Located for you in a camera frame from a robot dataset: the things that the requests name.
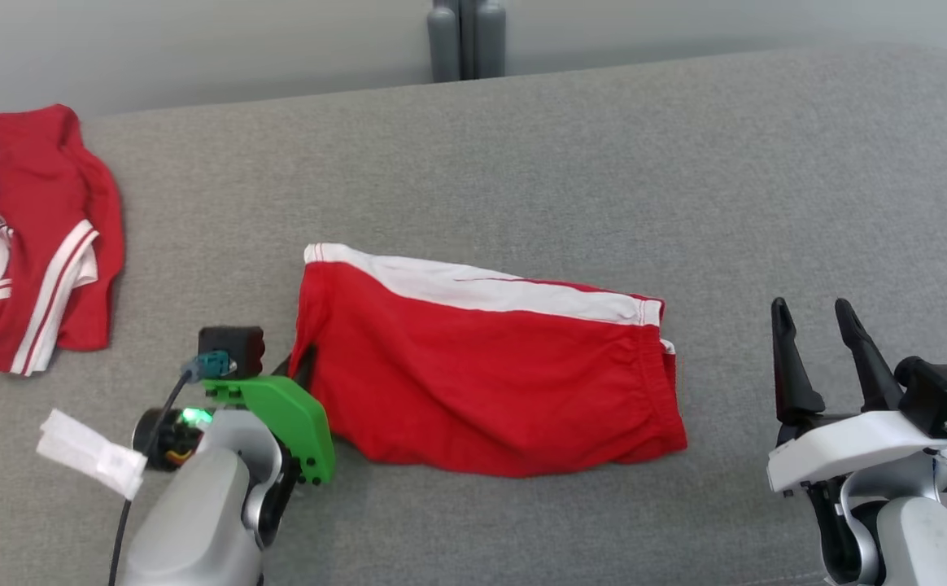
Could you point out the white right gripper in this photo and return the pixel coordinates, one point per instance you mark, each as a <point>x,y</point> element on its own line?
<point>856,448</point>

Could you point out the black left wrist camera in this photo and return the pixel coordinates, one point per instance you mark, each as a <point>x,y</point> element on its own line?
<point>233,346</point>

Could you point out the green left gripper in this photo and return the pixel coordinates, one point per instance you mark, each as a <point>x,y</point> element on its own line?
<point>294,423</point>

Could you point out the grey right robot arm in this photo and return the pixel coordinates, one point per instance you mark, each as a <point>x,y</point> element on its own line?
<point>921,537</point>

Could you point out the red shirt with white trim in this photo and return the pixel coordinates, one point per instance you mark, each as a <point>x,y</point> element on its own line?
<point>50,187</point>

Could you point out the red shorts with white waistband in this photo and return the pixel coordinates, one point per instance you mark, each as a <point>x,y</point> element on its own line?
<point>482,382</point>

